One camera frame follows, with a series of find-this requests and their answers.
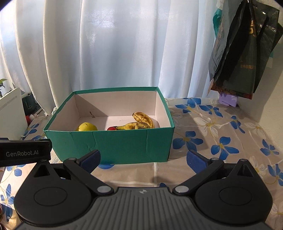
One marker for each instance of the purple box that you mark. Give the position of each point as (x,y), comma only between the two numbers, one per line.
(228,100)

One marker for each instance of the white curtain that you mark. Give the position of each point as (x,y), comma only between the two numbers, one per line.
(110,44)

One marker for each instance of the dark green printed bag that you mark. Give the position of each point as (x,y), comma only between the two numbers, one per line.
(241,66)

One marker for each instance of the red and white figurine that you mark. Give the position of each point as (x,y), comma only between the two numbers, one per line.
(32,118)

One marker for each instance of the red cherry tomato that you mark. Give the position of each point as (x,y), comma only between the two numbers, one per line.
(111,128)

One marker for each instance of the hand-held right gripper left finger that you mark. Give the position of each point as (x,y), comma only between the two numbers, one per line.
(90,159)

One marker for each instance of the white router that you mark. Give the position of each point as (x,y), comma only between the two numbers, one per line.
(12,112)

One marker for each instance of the teal cardboard box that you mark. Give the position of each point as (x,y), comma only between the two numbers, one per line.
(121,146)

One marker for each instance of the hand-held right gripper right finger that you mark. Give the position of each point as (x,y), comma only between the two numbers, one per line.
(196,159)

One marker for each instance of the black plastic bag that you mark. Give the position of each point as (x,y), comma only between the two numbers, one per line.
(269,26)

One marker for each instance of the blue floral tablecloth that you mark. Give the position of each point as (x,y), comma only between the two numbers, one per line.
(210,137)

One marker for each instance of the spotted yellow banana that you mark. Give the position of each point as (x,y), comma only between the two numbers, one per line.
(143,118)
(132,126)

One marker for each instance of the yellow pear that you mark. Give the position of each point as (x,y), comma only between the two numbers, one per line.
(86,127)

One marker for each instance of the green potted plant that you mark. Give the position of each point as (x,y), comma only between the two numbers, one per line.
(2,85)

